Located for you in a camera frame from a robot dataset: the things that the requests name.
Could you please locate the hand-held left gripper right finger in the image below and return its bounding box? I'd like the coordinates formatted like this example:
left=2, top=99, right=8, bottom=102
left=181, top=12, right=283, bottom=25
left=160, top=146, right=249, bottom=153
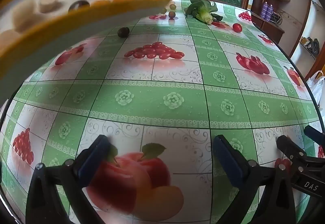
left=213, top=135, right=296, bottom=224

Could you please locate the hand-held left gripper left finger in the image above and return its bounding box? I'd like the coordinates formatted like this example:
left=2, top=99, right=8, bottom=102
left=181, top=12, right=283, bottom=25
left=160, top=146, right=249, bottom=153
left=25, top=135, right=112, bottom=224

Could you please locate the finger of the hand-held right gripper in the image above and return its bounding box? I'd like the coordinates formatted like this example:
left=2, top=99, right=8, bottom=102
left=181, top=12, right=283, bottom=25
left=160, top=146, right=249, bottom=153
left=276, top=135, right=309, bottom=163
left=304, top=125, right=325, bottom=144

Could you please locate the white foam tray yellow edge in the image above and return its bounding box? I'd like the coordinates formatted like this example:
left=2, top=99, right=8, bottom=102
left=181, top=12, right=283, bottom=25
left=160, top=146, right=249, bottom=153
left=0, top=0, right=173, bottom=102

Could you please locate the dark purple passion fruit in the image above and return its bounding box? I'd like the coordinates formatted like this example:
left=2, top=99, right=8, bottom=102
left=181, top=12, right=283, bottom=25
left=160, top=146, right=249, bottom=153
left=68, top=0, right=90, bottom=12

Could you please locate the white plastic bag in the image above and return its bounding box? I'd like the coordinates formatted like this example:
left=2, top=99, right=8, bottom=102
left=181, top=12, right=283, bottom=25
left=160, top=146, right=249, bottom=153
left=306, top=70, right=325, bottom=108

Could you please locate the green printed tablecloth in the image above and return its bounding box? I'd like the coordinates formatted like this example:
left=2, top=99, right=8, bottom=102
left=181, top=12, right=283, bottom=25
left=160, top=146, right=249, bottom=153
left=0, top=0, right=325, bottom=224

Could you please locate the low wooden side cabinet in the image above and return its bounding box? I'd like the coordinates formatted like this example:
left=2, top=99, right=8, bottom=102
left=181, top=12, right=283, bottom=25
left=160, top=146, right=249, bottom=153
left=250, top=11, right=285, bottom=44

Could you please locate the green leafy vegetable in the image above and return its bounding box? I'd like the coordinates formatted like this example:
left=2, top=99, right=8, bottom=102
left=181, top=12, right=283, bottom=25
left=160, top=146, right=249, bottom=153
left=184, top=0, right=225, bottom=25

